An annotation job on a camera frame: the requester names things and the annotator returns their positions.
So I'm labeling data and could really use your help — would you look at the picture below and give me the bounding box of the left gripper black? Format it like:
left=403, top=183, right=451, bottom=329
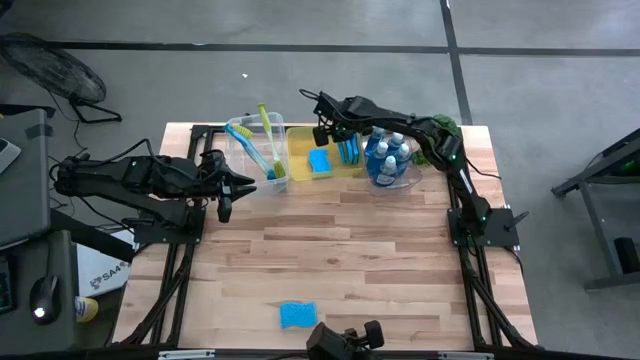
left=197, top=148, right=258, bottom=225

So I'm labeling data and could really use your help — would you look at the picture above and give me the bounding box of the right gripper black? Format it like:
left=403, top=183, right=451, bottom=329
left=312, top=91, right=365, bottom=148

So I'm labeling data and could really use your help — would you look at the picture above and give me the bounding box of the blue dish brush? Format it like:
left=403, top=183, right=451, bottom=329
left=224, top=123, right=280, bottom=182
left=235, top=132, right=279, bottom=176

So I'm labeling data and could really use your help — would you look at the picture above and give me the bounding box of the green dish brush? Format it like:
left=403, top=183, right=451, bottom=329
left=256, top=102, right=288, bottom=180
left=232, top=123, right=291, bottom=194

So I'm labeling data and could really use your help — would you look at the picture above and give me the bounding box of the tall clear plastic bin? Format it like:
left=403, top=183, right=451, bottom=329
left=224, top=111, right=291, bottom=194

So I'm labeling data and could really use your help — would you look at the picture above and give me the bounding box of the yellow plastic tray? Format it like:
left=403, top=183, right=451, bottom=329
left=285, top=124, right=366, bottom=183

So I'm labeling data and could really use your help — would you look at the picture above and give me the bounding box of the green potted plant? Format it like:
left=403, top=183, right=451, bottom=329
left=410, top=113, right=462, bottom=168

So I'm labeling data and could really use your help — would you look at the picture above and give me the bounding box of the black diagonal bar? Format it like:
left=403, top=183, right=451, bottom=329
left=49, top=208, right=137, bottom=265

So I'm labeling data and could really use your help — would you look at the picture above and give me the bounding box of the white cardboard box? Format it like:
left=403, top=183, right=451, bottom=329
left=74, top=227, right=136, bottom=299

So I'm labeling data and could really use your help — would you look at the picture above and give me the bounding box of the black clamp-mounted device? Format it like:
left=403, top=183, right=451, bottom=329
left=305, top=321, right=374, bottom=360

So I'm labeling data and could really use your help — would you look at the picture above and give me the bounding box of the black floor fan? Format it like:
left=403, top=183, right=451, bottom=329
left=0, top=32, right=124, bottom=125

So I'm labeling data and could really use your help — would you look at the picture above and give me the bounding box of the black computer mouse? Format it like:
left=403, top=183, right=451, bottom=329
left=28, top=274, right=62, bottom=326

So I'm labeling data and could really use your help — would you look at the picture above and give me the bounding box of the silver laptop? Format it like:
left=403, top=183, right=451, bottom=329
left=0, top=138, right=21, bottom=175

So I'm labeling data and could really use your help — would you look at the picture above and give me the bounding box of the black keyboard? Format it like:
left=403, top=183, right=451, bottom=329
left=0, top=252, right=14, bottom=316

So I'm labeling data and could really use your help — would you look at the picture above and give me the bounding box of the dark grey desk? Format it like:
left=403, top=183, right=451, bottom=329
left=0, top=229, right=79, bottom=351

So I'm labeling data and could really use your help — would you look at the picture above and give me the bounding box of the grey metal stand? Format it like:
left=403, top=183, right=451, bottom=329
left=549, top=127, right=640, bottom=291

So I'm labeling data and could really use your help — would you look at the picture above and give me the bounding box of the black plastic case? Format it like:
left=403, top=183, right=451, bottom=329
left=613, top=236, right=640, bottom=275

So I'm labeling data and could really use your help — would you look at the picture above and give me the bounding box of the black aluminium table frame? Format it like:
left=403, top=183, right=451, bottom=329
left=169, top=123, right=494, bottom=351

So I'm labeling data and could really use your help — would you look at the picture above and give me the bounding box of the clear plastic handled basket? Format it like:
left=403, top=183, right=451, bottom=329
left=359, top=122, right=425, bottom=196

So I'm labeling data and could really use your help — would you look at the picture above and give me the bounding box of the black cable bundle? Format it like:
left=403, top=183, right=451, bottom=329
left=457, top=244, right=539, bottom=349
left=112, top=242, right=196, bottom=347

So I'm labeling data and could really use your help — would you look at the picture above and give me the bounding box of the white metal bracket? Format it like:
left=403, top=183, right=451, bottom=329
left=158, top=349, right=216, bottom=360
left=438, top=351, right=494, bottom=360

